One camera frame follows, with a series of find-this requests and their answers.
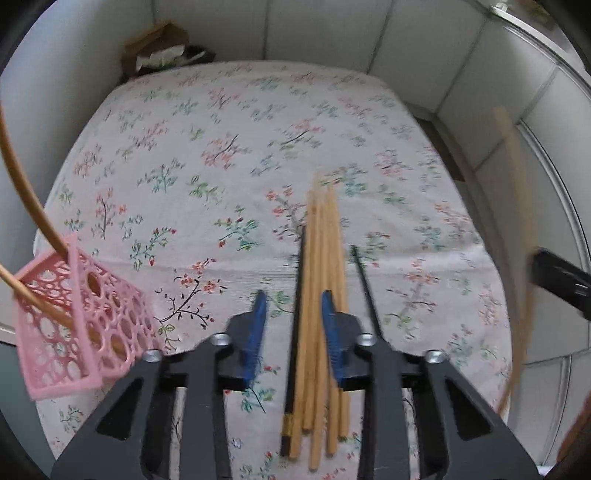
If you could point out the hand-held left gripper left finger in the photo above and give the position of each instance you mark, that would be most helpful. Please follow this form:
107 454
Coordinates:
256 337

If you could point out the pink perforated plastic basket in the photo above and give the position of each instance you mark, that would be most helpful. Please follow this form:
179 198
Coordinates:
60 374

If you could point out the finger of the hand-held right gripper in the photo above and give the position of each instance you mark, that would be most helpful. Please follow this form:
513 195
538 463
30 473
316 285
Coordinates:
554 270

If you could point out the floral tablecloth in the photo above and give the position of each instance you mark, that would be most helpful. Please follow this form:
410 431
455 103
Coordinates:
207 184

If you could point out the brown paper bag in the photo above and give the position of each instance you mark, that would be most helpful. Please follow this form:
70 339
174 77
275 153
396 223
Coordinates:
157 41

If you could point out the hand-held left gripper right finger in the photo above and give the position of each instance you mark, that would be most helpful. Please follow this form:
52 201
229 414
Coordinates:
330 332

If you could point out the black chopstick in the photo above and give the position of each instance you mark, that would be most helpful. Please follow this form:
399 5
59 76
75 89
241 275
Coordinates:
364 286
297 323

